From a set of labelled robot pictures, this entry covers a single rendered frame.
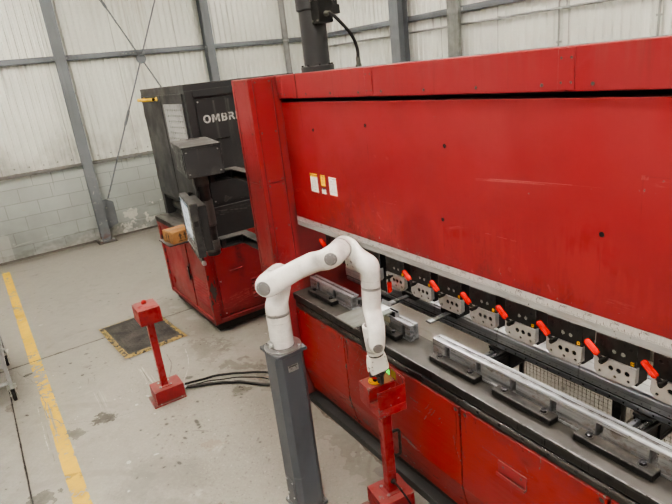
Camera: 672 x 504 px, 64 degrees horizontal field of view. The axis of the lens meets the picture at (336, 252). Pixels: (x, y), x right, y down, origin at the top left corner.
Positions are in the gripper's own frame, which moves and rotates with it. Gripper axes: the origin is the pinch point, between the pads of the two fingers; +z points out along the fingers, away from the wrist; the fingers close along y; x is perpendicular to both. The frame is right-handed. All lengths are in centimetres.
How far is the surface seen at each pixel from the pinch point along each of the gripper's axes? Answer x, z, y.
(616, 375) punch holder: 95, -32, -45
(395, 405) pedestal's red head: 4.7, 14.3, -3.3
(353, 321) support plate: -36.2, -15.1, -7.1
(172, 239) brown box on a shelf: -269, -24, 48
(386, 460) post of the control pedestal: -3, 50, 4
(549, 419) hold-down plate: 72, -3, -36
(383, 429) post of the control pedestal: -2.6, 31.0, 2.3
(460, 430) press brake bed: 30.3, 22.9, -22.1
